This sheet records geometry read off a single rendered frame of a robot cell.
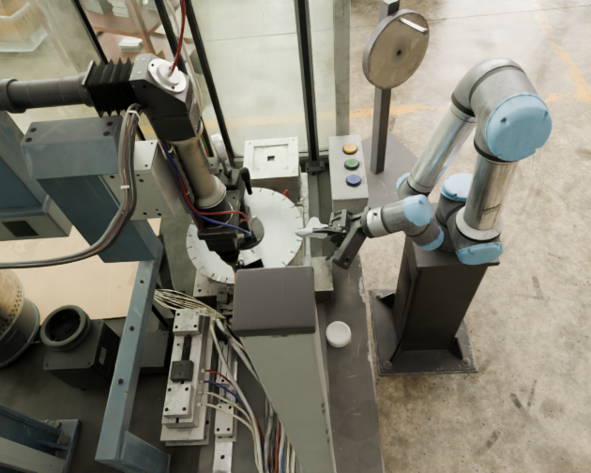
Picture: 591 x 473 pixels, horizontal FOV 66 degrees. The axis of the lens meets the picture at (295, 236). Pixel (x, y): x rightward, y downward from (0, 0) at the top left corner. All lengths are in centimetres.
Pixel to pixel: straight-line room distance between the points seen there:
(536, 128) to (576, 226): 175
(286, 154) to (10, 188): 86
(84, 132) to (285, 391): 56
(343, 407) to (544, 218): 173
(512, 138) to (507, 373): 138
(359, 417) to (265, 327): 103
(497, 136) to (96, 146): 70
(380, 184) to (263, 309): 239
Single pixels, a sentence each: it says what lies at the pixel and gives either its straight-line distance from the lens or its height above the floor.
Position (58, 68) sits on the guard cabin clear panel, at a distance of 162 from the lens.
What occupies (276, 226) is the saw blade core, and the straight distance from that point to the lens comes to 128.
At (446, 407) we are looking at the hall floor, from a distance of 207.
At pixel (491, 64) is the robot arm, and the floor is 139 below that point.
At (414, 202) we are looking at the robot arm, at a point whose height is 110.
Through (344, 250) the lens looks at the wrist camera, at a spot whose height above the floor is 98.
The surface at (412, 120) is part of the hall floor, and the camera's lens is 303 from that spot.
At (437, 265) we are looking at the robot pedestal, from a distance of 146.
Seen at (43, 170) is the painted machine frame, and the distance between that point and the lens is 81.
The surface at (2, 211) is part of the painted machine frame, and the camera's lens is 104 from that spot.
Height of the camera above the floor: 196
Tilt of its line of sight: 54 degrees down
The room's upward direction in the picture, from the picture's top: 9 degrees counter-clockwise
